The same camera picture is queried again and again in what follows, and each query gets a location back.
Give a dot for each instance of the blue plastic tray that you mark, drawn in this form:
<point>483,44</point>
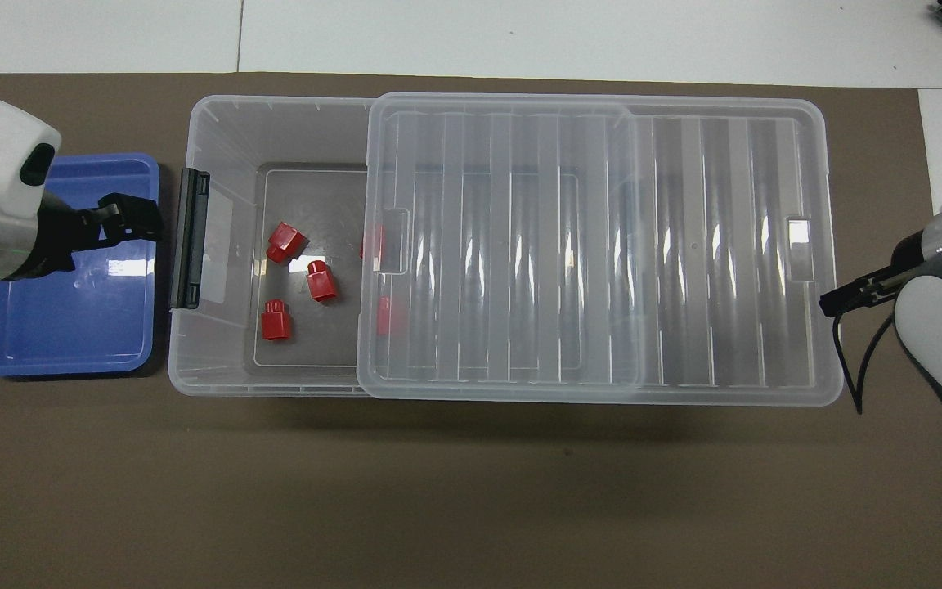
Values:
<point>62,327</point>

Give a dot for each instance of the clear plastic storage box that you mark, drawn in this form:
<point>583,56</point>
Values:
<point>226,343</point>

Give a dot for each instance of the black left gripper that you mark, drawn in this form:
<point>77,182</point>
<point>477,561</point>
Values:
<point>58,237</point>

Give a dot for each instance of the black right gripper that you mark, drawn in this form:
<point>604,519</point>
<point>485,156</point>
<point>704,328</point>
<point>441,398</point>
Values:
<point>904,258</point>

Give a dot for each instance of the brown table mat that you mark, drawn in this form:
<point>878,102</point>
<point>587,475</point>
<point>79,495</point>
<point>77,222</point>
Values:
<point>438,491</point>

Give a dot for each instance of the red block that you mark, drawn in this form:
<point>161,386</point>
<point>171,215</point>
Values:
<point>276,320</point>
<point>285,242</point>
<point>387,316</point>
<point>321,281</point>
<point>374,241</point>

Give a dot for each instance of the clear ribbed plastic lid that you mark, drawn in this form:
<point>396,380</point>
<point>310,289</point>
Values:
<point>684,245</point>

